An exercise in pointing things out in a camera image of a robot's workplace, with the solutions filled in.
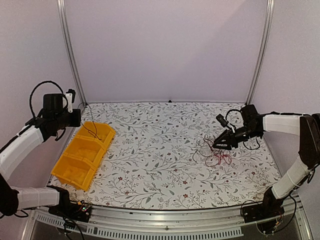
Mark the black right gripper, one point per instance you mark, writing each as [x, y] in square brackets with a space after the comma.
[229, 136]

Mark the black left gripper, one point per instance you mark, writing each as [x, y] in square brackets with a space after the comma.
[76, 122]

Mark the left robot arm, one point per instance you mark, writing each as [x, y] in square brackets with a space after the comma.
[56, 114]

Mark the yellow far bin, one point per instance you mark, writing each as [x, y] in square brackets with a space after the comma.
[99, 132]

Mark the yellow bin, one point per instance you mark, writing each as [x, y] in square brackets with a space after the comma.
[99, 132]
[74, 171]
[90, 150]

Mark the yellow middle bin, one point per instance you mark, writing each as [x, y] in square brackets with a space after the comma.
[90, 150]

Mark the yellow near bin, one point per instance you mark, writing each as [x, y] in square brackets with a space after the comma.
[74, 171]

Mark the floral patterned table mat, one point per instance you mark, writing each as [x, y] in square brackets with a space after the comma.
[159, 158]

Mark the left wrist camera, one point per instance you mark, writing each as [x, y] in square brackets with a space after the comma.
[70, 99]

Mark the left aluminium frame post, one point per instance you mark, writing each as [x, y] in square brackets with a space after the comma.
[61, 7]

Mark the aluminium frame post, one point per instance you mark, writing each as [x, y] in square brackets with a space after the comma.
[61, 7]
[262, 50]

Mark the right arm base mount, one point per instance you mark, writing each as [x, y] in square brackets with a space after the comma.
[260, 212]

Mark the front aluminium rail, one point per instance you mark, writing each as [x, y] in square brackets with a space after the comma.
[226, 223]

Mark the right aluminium frame post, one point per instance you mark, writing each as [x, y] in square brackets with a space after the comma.
[262, 50]

